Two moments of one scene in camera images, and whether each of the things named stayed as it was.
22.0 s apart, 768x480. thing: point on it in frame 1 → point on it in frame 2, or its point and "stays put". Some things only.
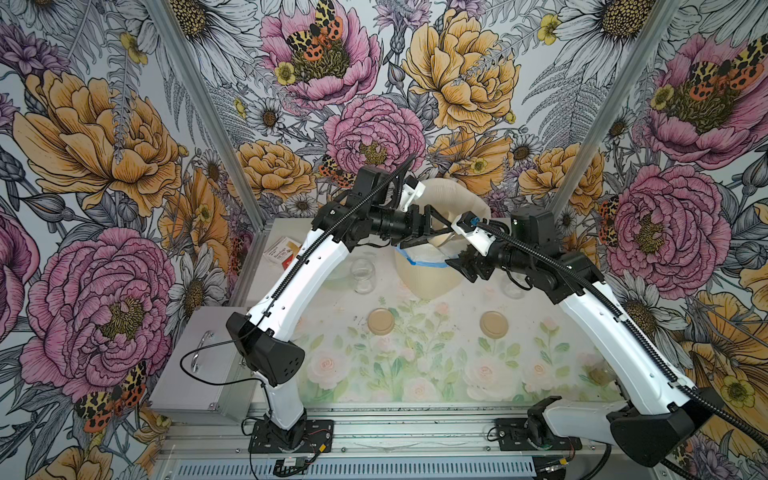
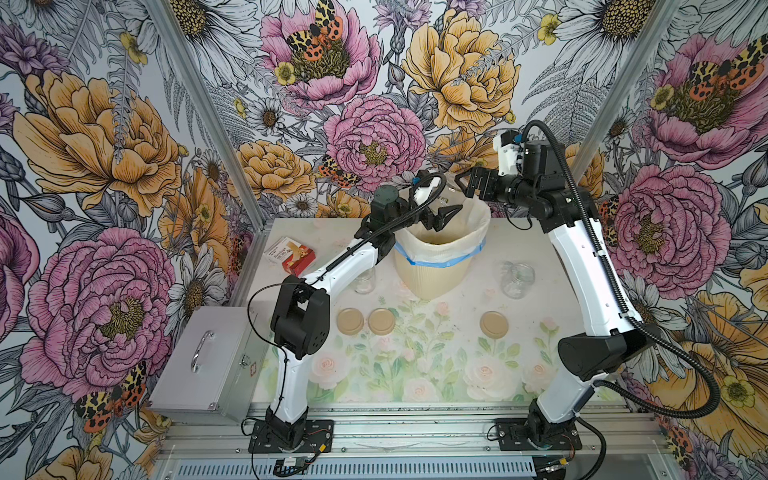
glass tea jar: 363,275 stays put
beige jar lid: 437,241 → 350,320
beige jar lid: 381,321 stays put
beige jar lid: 494,324 stays put
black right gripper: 467,265 → 476,174
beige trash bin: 426,280 stays put
